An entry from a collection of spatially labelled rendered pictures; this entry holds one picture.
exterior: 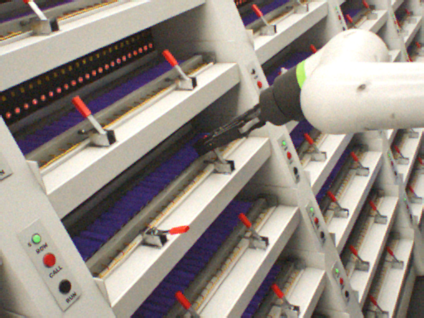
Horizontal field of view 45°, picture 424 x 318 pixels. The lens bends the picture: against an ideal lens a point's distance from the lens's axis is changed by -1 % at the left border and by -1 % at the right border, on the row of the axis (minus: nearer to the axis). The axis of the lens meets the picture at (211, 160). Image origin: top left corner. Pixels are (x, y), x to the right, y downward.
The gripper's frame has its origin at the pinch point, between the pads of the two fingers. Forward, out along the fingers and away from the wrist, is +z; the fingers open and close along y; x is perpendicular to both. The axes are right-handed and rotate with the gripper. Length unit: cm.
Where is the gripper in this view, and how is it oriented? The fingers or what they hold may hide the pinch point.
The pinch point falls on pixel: (209, 142)
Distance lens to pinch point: 105.8
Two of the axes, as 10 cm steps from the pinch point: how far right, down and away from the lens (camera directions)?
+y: 4.6, -4.5, 7.7
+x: -5.5, -8.2, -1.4
